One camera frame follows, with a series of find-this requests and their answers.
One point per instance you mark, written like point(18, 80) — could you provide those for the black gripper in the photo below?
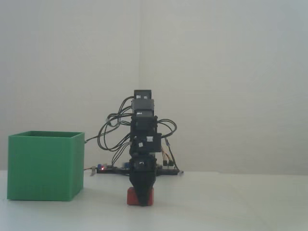
point(149, 144)

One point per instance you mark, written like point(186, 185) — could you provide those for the red block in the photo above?
point(131, 197)

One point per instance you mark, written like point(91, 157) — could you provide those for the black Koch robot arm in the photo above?
point(143, 113)

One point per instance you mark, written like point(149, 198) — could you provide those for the green plastic bin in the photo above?
point(41, 168)

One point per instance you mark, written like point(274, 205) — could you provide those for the black base electronics board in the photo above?
point(113, 170)

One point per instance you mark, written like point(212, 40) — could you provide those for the grey table clamp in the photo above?
point(92, 171)
point(180, 172)

